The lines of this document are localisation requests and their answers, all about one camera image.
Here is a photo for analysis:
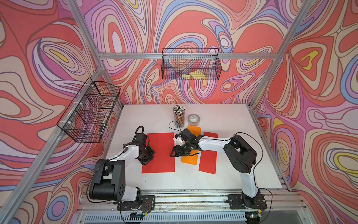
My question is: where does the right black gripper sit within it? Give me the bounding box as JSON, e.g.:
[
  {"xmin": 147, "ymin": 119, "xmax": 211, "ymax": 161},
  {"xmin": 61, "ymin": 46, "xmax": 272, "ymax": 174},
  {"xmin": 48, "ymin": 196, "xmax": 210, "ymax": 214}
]
[{"xmin": 170, "ymin": 141, "xmax": 192, "ymax": 157}]

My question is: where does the orange paper sheet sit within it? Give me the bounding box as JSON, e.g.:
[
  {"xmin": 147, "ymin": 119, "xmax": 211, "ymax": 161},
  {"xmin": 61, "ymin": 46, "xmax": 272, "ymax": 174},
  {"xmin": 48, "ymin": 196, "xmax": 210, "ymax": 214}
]
[{"xmin": 181, "ymin": 125, "xmax": 201, "ymax": 166}]

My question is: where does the red paper sheet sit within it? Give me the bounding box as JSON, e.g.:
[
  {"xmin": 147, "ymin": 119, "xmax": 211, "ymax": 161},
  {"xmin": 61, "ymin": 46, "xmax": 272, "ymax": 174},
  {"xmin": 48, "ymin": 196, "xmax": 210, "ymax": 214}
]
[
  {"xmin": 141, "ymin": 133, "xmax": 175, "ymax": 174},
  {"xmin": 198, "ymin": 131, "xmax": 219, "ymax": 175}
]

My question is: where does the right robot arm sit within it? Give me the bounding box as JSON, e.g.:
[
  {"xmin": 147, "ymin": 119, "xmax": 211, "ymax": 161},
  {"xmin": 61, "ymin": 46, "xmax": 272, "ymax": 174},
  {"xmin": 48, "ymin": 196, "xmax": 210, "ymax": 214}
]
[{"xmin": 170, "ymin": 132, "xmax": 261, "ymax": 204}]

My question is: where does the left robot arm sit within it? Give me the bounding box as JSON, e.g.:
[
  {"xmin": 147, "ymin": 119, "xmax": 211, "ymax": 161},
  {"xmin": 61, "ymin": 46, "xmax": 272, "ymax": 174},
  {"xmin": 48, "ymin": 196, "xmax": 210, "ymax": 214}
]
[{"xmin": 88, "ymin": 133, "xmax": 155, "ymax": 205}]

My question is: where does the clear tape roll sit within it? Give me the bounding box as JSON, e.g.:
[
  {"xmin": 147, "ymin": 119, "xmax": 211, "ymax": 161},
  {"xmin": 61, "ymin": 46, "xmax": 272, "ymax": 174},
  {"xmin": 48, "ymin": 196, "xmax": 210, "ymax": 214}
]
[{"xmin": 188, "ymin": 114, "xmax": 200, "ymax": 127}]

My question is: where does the pencil cup with pencils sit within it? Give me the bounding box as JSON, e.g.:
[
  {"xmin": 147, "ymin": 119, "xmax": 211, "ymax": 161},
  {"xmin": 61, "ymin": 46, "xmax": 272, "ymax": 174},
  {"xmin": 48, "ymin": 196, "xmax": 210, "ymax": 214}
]
[{"xmin": 173, "ymin": 105, "xmax": 185, "ymax": 128}]

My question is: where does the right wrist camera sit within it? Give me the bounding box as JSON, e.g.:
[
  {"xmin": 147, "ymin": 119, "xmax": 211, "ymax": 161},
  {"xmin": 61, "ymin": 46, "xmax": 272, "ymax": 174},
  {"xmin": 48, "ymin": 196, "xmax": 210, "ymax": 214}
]
[{"xmin": 173, "ymin": 128, "xmax": 196, "ymax": 146}]

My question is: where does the left wall wire basket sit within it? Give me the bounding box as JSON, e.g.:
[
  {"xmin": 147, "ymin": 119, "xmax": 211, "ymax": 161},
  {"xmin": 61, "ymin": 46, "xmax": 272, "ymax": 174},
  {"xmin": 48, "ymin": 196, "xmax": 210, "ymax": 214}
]
[{"xmin": 57, "ymin": 78, "xmax": 121, "ymax": 143}]

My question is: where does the wall wire basket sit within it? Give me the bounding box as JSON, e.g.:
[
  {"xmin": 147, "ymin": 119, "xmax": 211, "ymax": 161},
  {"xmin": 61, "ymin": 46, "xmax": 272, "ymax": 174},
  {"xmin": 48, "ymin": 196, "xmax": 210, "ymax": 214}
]
[
  {"xmin": 161, "ymin": 47, "xmax": 222, "ymax": 80},
  {"xmin": 57, "ymin": 78, "xmax": 121, "ymax": 143}
]

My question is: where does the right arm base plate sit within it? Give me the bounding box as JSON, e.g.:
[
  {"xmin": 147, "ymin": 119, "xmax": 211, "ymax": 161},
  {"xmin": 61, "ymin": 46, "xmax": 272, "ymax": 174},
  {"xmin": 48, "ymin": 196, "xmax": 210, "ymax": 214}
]
[{"xmin": 225, "ymin": 193, "xmax": 268, "ymax": 211}]

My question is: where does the back wall wire basket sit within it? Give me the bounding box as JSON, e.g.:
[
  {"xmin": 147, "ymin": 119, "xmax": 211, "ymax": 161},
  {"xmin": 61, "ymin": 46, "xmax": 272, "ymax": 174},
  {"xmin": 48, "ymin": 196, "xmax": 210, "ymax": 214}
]
[{"xmin": 161, "ymin": 47, "xmax": 222, "ymax": 80}]

